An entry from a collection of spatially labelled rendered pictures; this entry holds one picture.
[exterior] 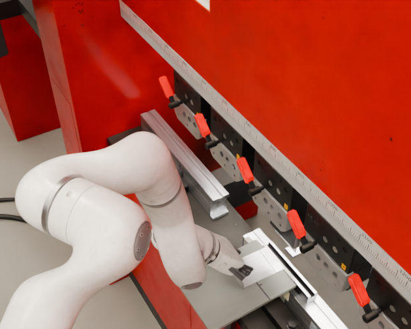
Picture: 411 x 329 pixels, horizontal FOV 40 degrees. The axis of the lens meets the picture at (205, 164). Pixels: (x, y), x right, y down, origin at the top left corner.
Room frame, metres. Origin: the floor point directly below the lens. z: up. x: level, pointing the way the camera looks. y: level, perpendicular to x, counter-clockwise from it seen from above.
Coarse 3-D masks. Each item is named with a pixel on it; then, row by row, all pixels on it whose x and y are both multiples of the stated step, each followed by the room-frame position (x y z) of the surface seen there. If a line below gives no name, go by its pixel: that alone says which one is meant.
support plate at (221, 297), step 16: (256, 240) 1.00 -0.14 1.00; (240, 256) 0.95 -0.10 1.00; (208, 272) 0.89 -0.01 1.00; (208, 288) 0.84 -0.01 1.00; (224, 288) 0.84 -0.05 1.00; (240, 288) 0.84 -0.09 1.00; (256, 288) 0.84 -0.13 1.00; (272, 288) 0.84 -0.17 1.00; (288, 288) 0.84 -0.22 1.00; (192, 304) 0.79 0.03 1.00; (208, 304) 0.79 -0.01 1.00; (224, 304) 0.79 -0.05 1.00; (240, 304) 0.79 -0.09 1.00; (256, 304) 0.79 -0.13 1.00; (208, 320) 0.75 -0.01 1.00; (224, 320) 0.75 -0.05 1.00
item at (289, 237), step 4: (272, 224) 0.97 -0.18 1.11; (276, 228) 0.95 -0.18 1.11; (280, 232) 0.94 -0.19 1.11; (284, 232) 0.93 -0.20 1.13; (288, 232) 0.91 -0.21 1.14; (292, 232) 0.90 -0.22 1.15; (284, 236) 0.92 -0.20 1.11; (288, 236) 0.91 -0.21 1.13; (292, 236) 0.90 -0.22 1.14; (284, 240) 0.93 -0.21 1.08; (288, 240) 0.91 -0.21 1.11; (292, 240) 0.90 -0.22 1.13; (296, 240) 0.89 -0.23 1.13; (288, 244) 0.92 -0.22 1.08; (292, 244) 0.90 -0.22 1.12; (296, 244) 0.90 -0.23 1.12; (292, 248) 0.91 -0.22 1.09; (296, 248) 0.90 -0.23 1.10
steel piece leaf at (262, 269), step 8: (248, 256) 0.95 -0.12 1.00; (256, 256) 0.95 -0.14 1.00; (248, 264) 0.92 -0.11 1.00; (256, 264) 0.92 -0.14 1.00; (264, 264) 0.92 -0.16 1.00; (256, 272) 0.89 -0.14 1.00; (264, 272) 0.89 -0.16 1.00; (272, 272) 0.89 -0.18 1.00; (240, 280) 0.86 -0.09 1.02; (248, 280) 0.87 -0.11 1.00; (256, 280) 0.87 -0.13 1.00
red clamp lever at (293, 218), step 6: (294, 210) 0.83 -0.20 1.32; (288, 216) 0.82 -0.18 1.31; (294, 216) 0.82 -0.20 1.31; (294, 222) 0.81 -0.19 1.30; (300, 222) 0.81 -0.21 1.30; (294, 228) 0.80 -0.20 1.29; (300, 228) 0.80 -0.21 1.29; (300, 234) 0.79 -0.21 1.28; (300, 240) 0.79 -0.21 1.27; (306, 240) 0.79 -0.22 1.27; (300, 246) 0.77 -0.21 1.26; (306, 246) 0.77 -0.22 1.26; (312, 246) 0.78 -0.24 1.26; (306, 252) 0.76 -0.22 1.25
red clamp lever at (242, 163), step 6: (240, 162) 0.99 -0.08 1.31; (246, 162) 0.99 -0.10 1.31; (240, 168) 0.98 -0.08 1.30; (246, 168) 0.98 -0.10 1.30; (246, 174) 0.97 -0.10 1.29; (246, 180) 0.96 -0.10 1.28; (252, 180) 0.96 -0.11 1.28; (252, 186) 0.95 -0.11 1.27; (258, 186) 0.96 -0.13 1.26; (252, 192) 0.94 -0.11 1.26; (258, 192) 0.94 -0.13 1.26
